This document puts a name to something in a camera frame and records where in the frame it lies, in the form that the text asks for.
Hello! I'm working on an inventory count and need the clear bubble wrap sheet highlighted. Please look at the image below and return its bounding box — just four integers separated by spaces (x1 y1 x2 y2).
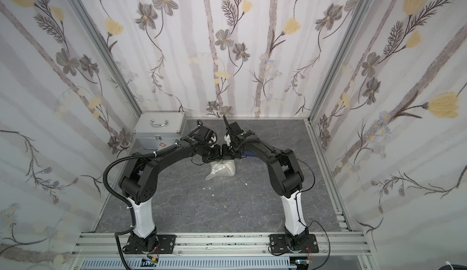
206 160 236 181

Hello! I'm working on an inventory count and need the silver metal case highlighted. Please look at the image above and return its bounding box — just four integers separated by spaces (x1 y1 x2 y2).
134 112 189 149

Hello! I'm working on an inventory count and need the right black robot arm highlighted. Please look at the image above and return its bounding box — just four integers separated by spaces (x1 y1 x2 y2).
221 119 310 251

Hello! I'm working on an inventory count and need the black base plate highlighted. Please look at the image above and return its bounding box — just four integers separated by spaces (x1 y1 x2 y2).
123 233 176 254
269 233 319 254

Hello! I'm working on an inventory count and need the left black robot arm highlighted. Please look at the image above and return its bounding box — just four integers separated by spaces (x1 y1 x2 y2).
119 125 221 254

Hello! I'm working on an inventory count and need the black corrugated cable hose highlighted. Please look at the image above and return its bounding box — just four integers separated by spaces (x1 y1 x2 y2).
101 152 158 270

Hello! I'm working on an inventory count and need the aluminium front rail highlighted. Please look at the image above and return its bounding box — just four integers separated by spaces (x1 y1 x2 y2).
71 232 373 270

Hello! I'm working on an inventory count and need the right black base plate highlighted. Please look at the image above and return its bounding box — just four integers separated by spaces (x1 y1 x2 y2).
269 233 319 254

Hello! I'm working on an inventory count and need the blue tape dispenser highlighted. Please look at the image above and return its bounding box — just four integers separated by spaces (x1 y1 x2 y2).
243 151 256 158

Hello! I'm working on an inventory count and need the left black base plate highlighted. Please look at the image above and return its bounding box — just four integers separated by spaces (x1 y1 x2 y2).
123 233 176 254

